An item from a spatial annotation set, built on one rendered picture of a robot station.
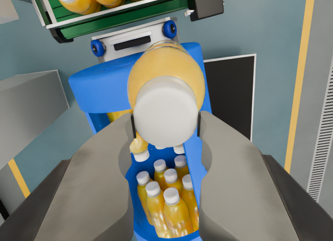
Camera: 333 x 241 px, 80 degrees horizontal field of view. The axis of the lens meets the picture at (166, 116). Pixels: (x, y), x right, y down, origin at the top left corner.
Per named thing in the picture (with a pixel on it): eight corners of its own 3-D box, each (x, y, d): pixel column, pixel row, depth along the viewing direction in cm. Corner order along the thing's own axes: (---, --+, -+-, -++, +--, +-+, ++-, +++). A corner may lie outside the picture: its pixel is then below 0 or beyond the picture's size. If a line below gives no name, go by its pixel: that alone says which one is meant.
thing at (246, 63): (193, 208, 208) (195, 220, 194) (179, 60, 151) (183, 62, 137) (242, 200, 210) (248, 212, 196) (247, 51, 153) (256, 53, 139)
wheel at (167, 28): (164, 39, 54) (171, 38, 52) (160, 22, 52) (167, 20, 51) (173, 37, 57) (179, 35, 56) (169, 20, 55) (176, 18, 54)
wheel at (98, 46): (100, 57, 53) (106, 55, 54) (93, 39, 51) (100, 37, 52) (93, 58, 56) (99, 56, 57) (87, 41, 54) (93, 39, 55)
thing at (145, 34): (119, 48, 58) (112, 52, 46) (116, 39, 57) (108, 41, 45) (152, 39, 58) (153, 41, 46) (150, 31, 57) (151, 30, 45)
